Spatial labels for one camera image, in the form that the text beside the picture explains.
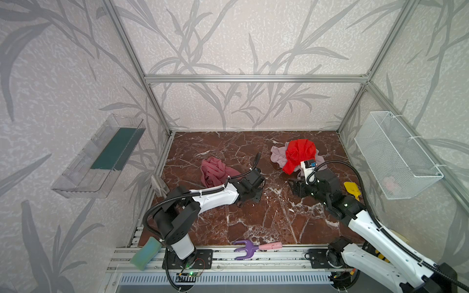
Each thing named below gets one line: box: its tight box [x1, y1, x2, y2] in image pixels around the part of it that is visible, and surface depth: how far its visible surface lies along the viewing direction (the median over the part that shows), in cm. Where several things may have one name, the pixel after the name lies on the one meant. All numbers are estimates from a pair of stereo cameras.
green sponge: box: [129, 236, 163, 272], surface depth 74 cm
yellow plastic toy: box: [343, 181, 362, 202], surface depth 93 cm
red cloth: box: [282, 138, 317, 176], surface depth 101 cm
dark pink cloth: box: [200, 156, 241, 188], surface depth 98 cm
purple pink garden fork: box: [233, 239, 283, 261], surface depth 77 cm
